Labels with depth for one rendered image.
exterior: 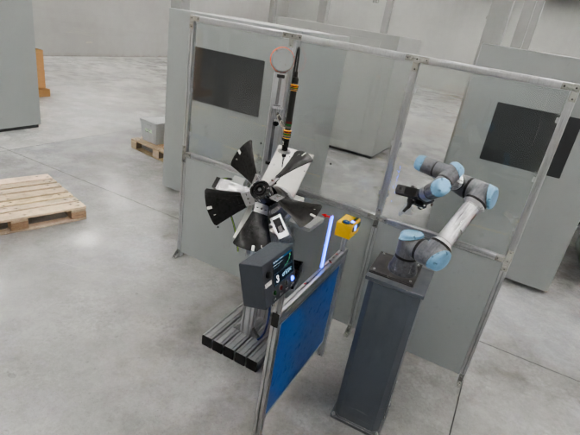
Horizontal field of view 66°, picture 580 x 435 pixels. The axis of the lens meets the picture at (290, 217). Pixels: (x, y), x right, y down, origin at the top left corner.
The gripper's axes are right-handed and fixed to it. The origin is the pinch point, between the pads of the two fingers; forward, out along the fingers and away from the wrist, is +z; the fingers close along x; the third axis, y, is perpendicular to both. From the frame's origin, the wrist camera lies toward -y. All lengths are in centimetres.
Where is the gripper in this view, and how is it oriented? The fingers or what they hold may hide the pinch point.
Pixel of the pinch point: (401, 201)
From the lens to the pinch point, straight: 231.6
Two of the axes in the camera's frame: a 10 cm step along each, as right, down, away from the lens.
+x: 3.6, -9.0, 2.5
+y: 9.1, 4.0, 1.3
